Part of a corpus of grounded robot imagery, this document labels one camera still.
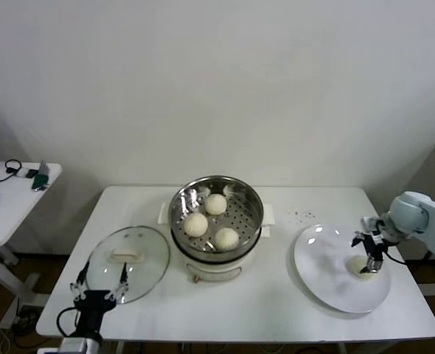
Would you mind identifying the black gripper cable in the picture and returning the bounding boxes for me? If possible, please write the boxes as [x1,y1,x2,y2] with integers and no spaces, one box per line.
[383,243,408,265]
[56,305,80,339]

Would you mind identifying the scattered dark crumbs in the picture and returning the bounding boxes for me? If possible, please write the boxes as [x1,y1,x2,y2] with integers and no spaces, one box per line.
[289,209,316,224]

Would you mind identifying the floor power strip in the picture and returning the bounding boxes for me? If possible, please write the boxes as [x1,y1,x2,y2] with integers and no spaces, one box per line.
[16,305,44,335]

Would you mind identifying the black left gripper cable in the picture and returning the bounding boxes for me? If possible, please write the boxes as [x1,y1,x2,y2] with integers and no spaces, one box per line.
[56,305,80,339]

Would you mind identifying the white steamed baozi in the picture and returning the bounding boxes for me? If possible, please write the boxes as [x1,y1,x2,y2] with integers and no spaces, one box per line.
[215,227,240,252]
[184,212,209,237]
[345,256,380,282]
[205,194,229,216]

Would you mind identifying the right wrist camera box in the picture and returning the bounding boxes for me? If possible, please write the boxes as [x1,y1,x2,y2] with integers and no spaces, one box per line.
[361,216,383,235]

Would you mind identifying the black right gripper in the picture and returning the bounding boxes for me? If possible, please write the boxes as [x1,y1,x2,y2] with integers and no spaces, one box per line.
[350,230,386,276]

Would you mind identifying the white electric cooking pot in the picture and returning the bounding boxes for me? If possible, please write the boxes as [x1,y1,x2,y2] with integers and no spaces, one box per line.
[171,221,274,285]

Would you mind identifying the white round plate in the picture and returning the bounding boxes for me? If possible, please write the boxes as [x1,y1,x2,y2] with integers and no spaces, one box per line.
[294,223,392,315]

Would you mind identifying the black looped cable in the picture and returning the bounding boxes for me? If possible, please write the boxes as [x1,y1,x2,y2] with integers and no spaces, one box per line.
[0,158,24,184]

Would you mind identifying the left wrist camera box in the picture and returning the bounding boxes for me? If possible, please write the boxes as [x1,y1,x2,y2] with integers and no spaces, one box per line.
[58,338,89,354]

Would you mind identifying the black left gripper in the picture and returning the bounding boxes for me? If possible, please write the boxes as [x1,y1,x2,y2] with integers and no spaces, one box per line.
[69,260,129,336]

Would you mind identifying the round glass pot lid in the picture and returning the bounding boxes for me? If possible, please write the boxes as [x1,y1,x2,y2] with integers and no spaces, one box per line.
[86,225,171,305]

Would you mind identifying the perforated steel steamer basket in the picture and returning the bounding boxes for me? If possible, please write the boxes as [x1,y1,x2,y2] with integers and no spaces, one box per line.
[159,176,278,263]

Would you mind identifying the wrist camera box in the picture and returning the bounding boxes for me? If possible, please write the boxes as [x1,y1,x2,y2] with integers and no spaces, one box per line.
[58,338,89,354]
[361,216,383,235]

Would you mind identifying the white side table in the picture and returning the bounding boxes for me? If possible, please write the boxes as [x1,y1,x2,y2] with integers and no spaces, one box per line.
[0,161,64,329]

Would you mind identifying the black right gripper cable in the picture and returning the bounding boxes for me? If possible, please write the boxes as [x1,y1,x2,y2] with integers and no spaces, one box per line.
[383,243,408,265]

